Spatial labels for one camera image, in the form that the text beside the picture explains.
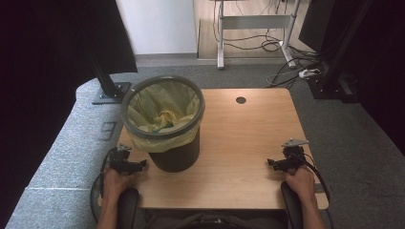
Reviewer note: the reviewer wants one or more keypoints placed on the white desk frame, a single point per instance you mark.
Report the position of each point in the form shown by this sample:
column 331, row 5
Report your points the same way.
column 254, row 21

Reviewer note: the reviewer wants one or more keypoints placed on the black chair armrest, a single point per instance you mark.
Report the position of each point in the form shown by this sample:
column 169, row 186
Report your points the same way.
column 291, row 206
column 128, row 210

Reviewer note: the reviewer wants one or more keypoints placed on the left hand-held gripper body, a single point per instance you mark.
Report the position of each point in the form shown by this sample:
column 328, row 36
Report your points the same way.
column 119, row 159

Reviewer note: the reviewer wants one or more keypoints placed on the black frame stand with foot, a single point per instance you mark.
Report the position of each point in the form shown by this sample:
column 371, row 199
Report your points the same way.
column 334, row 79

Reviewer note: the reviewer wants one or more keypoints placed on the black curtain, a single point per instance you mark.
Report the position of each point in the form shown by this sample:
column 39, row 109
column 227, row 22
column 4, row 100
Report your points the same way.
column 47, row 63
column 385, row 63

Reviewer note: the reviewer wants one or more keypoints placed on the person's right hand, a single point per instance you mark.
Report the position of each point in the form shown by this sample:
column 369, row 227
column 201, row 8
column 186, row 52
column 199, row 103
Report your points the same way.
column 302, row 183

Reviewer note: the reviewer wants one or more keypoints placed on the white power strip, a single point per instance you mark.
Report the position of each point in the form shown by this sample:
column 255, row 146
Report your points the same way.
column 307, row 73

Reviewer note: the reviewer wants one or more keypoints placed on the person's dark clothing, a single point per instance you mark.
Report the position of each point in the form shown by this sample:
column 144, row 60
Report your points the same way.
column 207, row 221

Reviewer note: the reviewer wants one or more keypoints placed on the dark monitor panel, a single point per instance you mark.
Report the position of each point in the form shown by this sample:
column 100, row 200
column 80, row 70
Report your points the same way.
column 318, row 25

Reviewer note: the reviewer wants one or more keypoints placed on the dark plastic trash bin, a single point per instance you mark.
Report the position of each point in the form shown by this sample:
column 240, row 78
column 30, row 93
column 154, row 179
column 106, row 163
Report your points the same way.
column 175, row 159

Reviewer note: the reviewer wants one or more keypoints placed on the black stand with base plate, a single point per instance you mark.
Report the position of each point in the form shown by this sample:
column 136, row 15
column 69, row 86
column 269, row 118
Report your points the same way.
column 106, row 82

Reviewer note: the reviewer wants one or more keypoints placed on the person's left hand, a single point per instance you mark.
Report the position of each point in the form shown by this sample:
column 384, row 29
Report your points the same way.
column 114, row 184

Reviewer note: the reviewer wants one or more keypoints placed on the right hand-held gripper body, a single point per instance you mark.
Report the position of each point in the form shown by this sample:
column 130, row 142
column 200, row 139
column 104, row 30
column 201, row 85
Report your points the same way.
column 294, row 157

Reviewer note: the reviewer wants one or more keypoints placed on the yellow plastic trash bag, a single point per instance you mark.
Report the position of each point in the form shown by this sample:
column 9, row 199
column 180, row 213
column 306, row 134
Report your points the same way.
column 165, row 95

